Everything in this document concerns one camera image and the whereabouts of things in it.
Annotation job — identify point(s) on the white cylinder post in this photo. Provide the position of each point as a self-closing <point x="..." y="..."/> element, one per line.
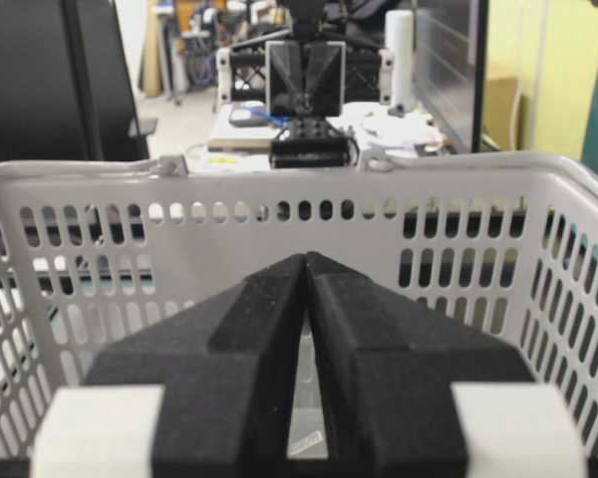
<point x="400" y="30"/>

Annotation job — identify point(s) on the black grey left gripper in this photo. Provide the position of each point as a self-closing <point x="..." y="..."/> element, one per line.
<point x="306" y="80"/>

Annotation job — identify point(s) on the black office chair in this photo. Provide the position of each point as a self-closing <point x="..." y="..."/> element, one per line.
<point x="65" y="86"/>

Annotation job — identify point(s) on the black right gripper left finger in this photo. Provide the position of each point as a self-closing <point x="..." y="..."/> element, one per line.
<point x="207" y="392"/>

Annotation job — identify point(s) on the cardboard box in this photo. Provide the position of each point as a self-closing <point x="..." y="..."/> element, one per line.
<point x="500" y="108"/>

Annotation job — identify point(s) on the grey plastic shopping basket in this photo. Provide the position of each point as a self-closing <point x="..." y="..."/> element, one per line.
<point x="91" y="252"/>

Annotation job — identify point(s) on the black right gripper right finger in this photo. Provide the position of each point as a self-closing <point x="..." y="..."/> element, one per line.
<point x="410" y="392"/>

